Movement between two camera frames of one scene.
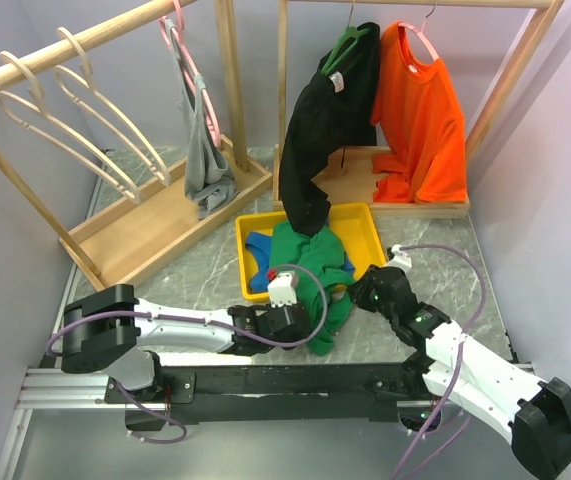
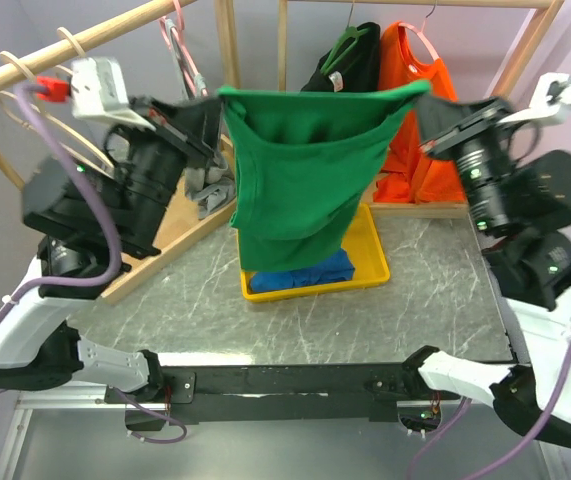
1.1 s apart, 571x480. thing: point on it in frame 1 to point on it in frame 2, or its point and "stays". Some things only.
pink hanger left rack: [178, 31] stays
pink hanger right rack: [421, 32] stays
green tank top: [321, 250] to [305, 156]
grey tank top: [208, 178] stays
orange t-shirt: [420, 119] stays
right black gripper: [359, 290] to [445, 123]
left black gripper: [271, 309] to [197, 125]
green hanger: [344, 47] stays
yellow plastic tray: [354, 224] stays
